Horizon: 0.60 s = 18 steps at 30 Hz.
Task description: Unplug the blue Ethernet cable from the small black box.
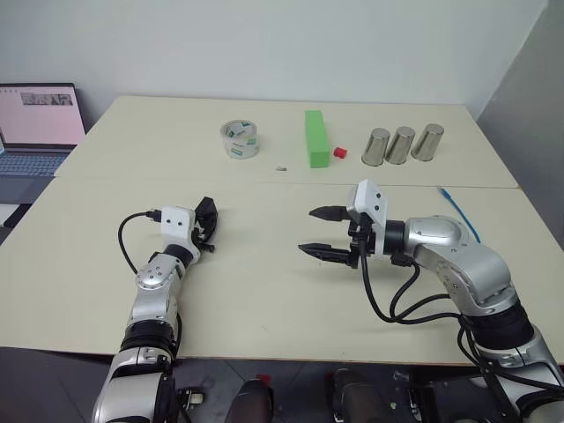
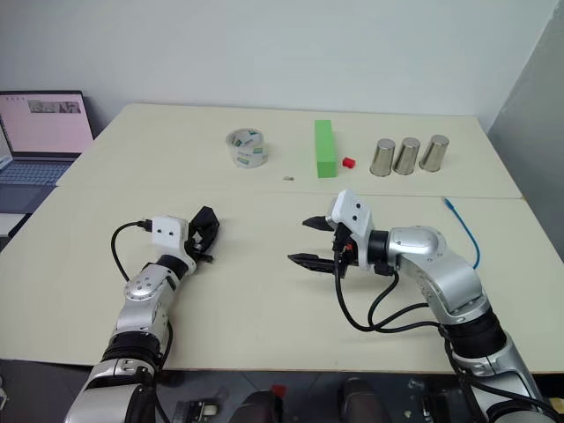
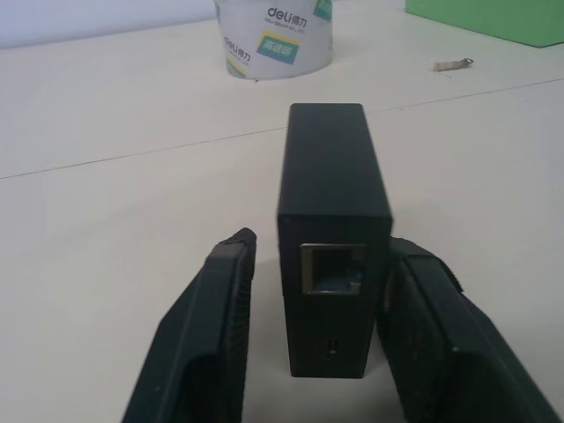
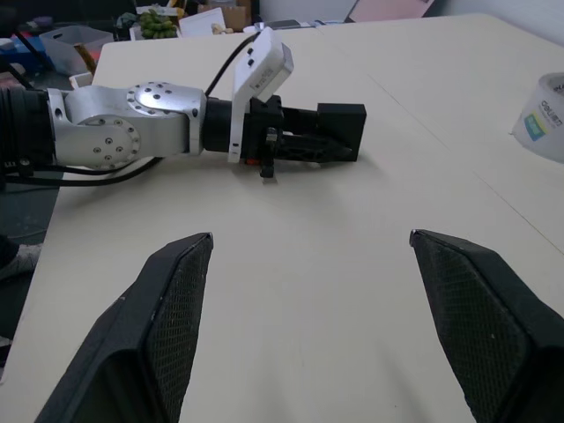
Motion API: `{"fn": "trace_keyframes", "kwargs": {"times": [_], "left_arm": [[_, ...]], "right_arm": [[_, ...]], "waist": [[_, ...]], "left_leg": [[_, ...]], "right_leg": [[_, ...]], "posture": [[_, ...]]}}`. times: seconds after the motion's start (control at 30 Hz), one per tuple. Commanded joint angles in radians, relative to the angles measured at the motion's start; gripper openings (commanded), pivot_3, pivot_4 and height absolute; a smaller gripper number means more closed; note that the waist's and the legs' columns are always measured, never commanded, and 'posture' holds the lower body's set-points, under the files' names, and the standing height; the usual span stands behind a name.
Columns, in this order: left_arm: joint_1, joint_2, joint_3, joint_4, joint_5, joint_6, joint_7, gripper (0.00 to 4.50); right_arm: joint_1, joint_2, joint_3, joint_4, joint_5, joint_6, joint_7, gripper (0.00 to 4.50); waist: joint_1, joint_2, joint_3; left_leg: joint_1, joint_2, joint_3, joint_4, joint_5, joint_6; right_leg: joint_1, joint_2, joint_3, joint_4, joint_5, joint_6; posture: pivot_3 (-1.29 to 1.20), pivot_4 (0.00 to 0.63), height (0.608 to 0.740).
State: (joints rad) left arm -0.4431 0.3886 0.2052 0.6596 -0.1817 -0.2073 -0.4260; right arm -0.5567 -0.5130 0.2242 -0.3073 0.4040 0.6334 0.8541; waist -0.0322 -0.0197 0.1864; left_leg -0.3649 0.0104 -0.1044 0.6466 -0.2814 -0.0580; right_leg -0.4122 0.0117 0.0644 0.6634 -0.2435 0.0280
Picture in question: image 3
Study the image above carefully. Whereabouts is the small black box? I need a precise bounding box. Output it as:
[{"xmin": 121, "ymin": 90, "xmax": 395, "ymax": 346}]
[{"xmin": 277, "ymin": 102, "xmax": 394, "ymax": 379}]

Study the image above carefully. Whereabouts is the clear tape roll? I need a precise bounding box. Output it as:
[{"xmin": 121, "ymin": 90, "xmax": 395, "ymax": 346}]
[{"xmin": 213, "ymin": 0, "xmax": 335, "ymax": 81}]

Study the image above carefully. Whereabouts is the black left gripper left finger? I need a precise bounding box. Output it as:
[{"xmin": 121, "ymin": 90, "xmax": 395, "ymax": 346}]
[{"xmin": 119, "ymin": 226, "xmax": 259, "ymax": 423}]

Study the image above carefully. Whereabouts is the green box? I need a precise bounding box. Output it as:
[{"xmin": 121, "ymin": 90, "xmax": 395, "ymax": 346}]
[{"xmin": 404, "ymin": 0, "xmax": 564, "ymax": 48}]

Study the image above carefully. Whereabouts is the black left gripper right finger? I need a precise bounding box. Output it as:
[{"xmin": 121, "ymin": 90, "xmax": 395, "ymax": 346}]
[{"xmin": 379, "ymin": 236, "xmax": 564, "ymax": 423}]

